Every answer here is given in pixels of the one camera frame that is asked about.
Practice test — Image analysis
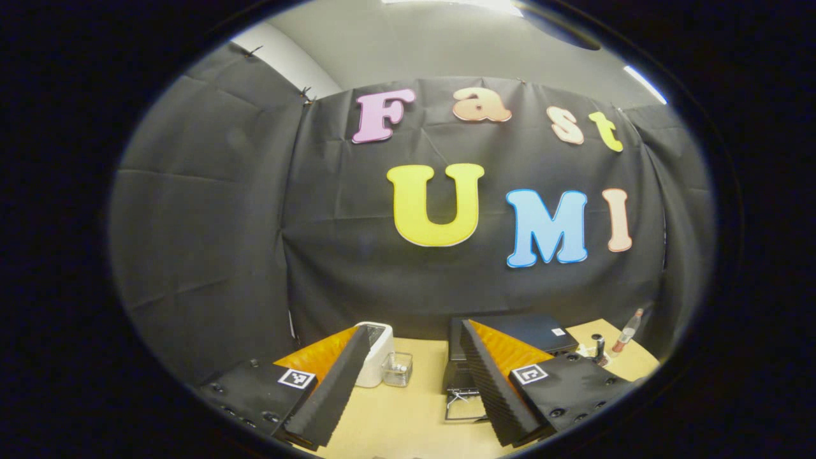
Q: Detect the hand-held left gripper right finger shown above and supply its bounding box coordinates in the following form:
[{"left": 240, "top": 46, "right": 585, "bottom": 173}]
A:
[{"left": 459, "top": 319, "right": 633, "bottom": 448}]

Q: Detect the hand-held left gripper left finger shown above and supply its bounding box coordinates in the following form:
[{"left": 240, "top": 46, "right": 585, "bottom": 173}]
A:
[{"left": 201, "top": 325, "right": 371, "bottom": 451}]

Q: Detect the black electric oven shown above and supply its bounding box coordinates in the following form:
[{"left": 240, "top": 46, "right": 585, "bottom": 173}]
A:
[{"left": 442, "top": 313, "right": 581, "bottom": 423}]

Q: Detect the white toaster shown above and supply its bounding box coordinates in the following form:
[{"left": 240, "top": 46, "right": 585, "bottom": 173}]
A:
[{"left": 354, "top": 321, "right": 395, "bottom": 389}]

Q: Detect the clear plastic container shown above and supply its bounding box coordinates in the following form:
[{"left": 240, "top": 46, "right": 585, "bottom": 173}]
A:
[{"left": 381, "top": 351, "right": 414, "bottom": 388}]

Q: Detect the clear bottle with red contents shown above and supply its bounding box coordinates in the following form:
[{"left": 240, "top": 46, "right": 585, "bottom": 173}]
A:
[{"left": 611, "top": 307, "right": 645, "bottom": 355}]

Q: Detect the black backdrop cloth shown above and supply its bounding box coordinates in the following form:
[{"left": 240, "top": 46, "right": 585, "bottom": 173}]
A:
[{"left": 108, "top": 41, "right": 718, "bottom": 384}]

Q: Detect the large ceiling light panel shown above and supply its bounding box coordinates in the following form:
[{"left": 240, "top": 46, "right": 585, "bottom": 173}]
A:
[{"left": 381, "top": 0, "right": 525, "bottom": 17}]

